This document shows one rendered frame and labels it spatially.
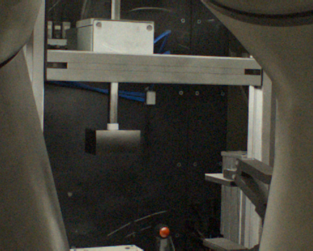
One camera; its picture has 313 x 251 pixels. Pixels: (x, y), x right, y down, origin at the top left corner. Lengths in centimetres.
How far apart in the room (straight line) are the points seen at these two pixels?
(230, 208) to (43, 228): 114
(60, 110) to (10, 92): 123
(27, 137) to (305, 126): 14
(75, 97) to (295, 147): 118
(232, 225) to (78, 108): 40
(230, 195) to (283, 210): 104
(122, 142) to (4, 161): 102
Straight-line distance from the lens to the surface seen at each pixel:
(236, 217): 145
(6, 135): 31
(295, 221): 42
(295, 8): 26
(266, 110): 124
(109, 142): 132
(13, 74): 31
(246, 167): 89
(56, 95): 154
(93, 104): 157
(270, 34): 28
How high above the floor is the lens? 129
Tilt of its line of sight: 3 degrees down
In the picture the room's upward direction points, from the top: 1 degrees clockwise
